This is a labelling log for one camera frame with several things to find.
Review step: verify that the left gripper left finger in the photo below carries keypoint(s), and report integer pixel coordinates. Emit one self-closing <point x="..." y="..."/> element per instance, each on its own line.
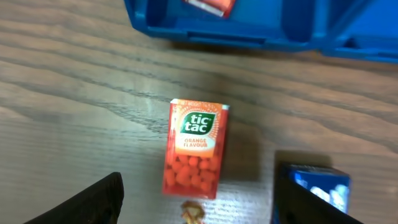
<point x="93" y="202"/>

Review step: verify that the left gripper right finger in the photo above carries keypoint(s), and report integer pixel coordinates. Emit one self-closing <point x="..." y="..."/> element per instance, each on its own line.
<point x="298" y="208"/>

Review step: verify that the blue candy pack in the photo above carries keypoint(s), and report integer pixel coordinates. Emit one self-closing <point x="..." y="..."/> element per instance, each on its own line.
<point x="326" y="186"/>

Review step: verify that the gold candy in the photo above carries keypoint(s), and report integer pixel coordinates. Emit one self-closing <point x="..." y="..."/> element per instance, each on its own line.
<point x="192" y="213"/>

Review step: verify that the orange candy box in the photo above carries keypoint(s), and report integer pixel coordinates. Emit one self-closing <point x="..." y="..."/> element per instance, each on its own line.
<point x="194" y="149"/>
<point x="211" y="4"/>

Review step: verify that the blue tray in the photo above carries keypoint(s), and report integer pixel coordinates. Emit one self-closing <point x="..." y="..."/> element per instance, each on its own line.
<point x="236" y="29"/>

